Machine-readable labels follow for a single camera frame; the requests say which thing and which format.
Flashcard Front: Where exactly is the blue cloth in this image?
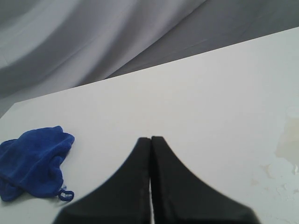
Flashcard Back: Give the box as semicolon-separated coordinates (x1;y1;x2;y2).
0;126;75;202

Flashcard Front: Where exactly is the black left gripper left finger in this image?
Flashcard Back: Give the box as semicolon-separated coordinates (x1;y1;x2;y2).
54;138;151;224

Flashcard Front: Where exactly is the grey backdrop cloth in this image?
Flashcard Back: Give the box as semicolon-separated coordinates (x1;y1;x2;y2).
0;0;299;114

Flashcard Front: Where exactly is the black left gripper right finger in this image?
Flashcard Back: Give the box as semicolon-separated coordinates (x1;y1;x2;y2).
150;136;260;224

